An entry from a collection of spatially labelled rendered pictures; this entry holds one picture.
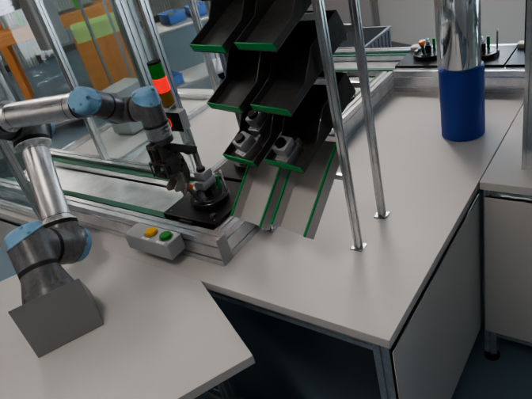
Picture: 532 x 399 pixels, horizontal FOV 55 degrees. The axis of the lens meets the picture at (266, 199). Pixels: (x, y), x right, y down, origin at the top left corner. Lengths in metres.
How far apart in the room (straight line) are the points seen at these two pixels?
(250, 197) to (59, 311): 0.63
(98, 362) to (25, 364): 0.23
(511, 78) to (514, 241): 0.78
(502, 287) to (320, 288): 0.84
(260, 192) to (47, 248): 0.64
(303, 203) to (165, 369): 0.57
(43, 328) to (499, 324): 1.61
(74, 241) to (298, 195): 0.70
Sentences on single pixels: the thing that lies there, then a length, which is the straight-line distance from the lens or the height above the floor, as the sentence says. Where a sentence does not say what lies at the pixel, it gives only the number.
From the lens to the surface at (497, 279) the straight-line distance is 2.06.
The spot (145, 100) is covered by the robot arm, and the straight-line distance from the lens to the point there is 1.51.
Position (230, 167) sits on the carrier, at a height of 0.97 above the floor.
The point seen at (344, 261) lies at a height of 0.86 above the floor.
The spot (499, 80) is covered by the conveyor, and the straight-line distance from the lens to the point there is 2.43.
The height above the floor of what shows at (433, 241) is 0.86.
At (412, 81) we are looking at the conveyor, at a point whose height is 0.91.
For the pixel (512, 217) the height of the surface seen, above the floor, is 0.74.
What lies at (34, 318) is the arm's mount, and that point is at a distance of 1.57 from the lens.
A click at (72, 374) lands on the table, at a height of 0.86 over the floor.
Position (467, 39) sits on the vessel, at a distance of 1.93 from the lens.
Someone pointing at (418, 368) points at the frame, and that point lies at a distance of 1.59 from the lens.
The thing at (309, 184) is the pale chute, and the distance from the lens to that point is 1.46.
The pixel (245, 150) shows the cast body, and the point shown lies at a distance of 1.41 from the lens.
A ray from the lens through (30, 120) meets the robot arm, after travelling 1.64.
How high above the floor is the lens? 1.83
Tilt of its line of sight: 31 degrees down
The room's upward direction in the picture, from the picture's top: 15 degrees counter-clockwise
